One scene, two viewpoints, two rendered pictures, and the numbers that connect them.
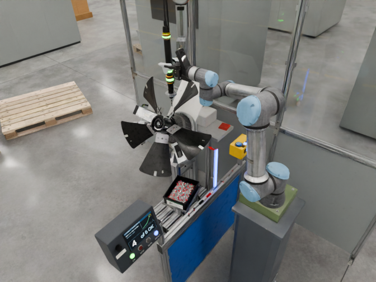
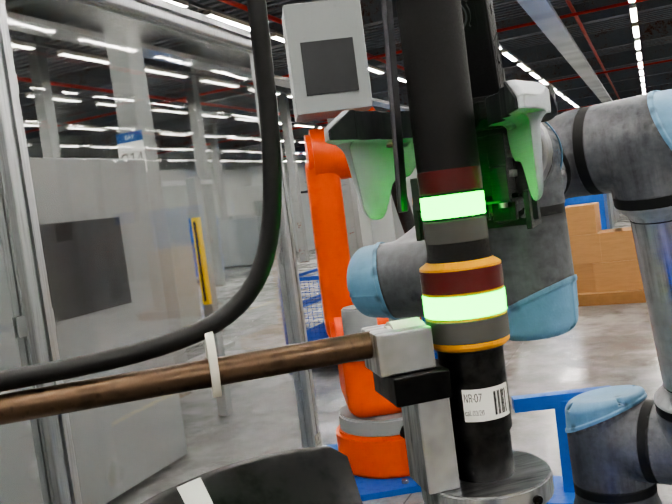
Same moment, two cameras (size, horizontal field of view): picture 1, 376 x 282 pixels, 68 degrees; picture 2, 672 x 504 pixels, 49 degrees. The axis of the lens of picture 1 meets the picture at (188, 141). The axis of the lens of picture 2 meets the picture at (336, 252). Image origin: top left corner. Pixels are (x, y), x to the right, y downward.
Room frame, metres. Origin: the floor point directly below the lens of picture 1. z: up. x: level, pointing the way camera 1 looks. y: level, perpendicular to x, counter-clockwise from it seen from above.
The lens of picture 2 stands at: (1.71, 0.44, 1.62)
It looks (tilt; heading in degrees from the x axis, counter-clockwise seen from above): 4 degrees down; 250
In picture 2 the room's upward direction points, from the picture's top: 7 degrees counter-clockwise
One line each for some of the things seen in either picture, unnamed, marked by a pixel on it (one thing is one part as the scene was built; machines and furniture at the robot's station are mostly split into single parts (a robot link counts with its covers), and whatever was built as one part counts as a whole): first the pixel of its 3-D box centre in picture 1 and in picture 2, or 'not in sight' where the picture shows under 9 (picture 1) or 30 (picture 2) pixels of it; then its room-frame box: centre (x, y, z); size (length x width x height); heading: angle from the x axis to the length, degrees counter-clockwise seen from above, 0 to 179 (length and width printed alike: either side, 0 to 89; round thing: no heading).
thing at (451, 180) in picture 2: not in sight; (449, 180); (1.52, 0.09, 1.62); 0.03 x 0.03 x 0.01
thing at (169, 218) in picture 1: (184, 208); not in sight; (1.76, 0.06, 0.04); 0.62 x 0.45 x 0.08; 138
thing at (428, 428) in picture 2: (170, 86); (459, 408); (1.53, 0.09, 1.50); 0.09 x 0.07 x 0.10; 173
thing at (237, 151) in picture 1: (241, 146); not in sight; (1.50, -0.37, 1.02); 0.16 x 0.10 x 0.11; 138
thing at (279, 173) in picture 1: (275, 177); (612, 434); (1.00, -0.44, 1.23); 0.13 x 0.12 x 0.14; 120
